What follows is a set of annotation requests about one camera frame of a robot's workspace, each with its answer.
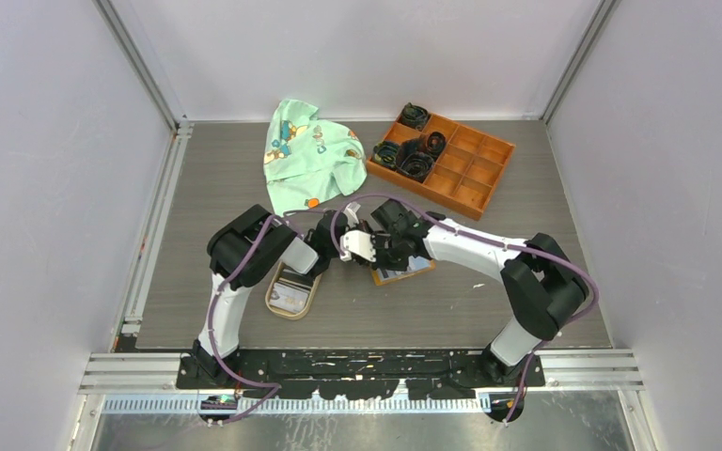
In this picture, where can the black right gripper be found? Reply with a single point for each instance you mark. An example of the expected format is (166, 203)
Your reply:
(400, 266)

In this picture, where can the orange leather card holder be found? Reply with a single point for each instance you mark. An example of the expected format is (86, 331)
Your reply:
(416, 266)

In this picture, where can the beige oval card tray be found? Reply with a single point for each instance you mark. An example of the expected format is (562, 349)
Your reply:
(291, 294)

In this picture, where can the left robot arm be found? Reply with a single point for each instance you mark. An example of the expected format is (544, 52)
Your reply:
(241, 254)

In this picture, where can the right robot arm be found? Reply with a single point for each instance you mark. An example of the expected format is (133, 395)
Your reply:
(543, 288)

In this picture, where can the orange compartment organizer tray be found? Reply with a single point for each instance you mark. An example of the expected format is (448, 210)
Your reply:
(467, 173)

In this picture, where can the light green printed shirt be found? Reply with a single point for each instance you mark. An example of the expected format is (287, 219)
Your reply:
(309, 160)

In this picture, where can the blue yellow rolled tie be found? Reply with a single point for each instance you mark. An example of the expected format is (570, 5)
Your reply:
(386, 154)

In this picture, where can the black orange rolled tie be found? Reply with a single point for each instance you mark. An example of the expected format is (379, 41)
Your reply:
(434, 145)

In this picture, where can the dark green rolled tie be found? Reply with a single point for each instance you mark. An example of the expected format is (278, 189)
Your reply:
(414, 116)

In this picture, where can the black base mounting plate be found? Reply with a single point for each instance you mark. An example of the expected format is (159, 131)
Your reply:
(356, 374)

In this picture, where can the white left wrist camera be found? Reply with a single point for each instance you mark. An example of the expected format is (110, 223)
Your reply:
(351, 214)

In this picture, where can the aluminium front rail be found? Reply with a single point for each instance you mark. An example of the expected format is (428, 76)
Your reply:
(146, 383)

